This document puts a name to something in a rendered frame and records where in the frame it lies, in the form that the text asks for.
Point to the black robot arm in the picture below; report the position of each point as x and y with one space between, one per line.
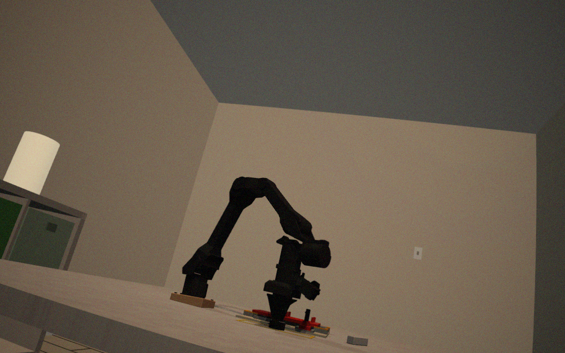
244 190

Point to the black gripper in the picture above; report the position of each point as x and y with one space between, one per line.
281 299

